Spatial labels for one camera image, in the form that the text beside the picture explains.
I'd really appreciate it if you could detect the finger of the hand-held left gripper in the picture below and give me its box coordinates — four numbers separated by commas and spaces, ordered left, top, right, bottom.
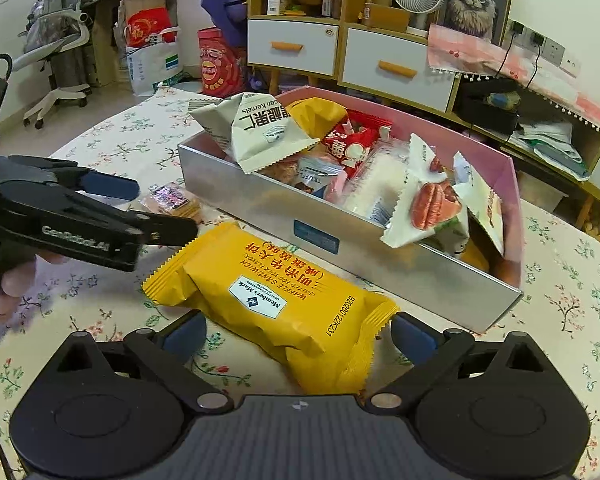
0, 183, 200, 251
0, 156, 141, 202

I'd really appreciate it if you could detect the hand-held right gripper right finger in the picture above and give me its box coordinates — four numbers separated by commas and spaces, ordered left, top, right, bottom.
362, 311, 553, 413

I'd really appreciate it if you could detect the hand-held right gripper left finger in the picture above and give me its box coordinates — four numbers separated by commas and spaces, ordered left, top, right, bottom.
47, 311, 235, 413

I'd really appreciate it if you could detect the brown biscuit packet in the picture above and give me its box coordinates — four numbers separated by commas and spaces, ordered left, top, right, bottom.
139, 181, 204, 222

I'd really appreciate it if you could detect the mustard yellow snack packet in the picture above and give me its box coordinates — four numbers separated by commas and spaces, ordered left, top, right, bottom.
141, 220, 402, 396
284, 96, 350, 142

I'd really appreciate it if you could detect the gold foil snack packet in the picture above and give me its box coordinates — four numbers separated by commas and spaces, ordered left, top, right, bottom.
256, 159, 302, 190

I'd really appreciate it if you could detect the pink silver cardboard box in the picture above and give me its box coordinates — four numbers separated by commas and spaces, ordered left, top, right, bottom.
176, 85, 526, 336

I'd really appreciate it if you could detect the white grey snack packet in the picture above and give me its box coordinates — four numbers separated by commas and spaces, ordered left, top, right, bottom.
186, 91, 322, 176

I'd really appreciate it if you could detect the white pecan print snack packet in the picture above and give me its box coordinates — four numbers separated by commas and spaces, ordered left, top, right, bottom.
379, 132, 472, 257

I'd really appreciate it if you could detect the silver foil snack packet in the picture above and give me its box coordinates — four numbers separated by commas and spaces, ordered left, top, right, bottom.
294, 154, 347, 197

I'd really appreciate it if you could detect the large red white snack packet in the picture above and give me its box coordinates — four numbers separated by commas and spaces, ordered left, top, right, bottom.
321, 126, 382, 182

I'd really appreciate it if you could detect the person's left hand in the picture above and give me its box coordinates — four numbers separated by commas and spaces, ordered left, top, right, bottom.
0, 252, 67, 326

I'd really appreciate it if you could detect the white red shopping bag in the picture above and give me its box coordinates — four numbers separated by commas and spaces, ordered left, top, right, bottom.
124, 7, 184, 98

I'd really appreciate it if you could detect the floral tablecloth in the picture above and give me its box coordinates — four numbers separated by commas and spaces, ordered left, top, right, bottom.
0, 84, 600, 480

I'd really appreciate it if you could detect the grey office chair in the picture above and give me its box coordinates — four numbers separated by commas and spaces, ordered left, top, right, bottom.
9, 0, 95, 128

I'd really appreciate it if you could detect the red printed gift bag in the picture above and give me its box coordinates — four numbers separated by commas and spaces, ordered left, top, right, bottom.
196, 26, 244, 99

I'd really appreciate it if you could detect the white plastic storage box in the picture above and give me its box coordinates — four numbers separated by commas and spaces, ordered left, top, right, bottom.
514, 169, 557, 214

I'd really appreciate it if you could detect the purple plush toy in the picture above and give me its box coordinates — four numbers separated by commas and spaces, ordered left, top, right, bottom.
200, 0, 252, 50

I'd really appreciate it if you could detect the low wooden cabinet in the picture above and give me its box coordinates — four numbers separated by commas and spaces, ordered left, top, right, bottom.
452, 75, 600, 241

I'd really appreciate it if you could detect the pile of folded clothes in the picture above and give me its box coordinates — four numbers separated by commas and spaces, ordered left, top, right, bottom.
509, 119, 592, 182

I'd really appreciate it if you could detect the black box appliance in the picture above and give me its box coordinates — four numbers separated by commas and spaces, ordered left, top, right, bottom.
453, 77, 522, 134

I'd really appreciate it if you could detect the pink tasselled cloth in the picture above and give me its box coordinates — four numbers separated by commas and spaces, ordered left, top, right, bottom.
426, 22, 600, 137

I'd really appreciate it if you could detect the brown cardboard box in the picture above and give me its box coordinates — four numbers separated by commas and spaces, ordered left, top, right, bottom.
364, 2, 412, 34

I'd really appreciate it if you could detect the framed cat picture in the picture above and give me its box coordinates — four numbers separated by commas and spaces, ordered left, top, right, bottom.
438, 0, 517, 47

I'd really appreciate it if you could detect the black power cable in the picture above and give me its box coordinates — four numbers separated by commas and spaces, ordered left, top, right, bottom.
495, 34, 517, 81
525, 49, 542, 90

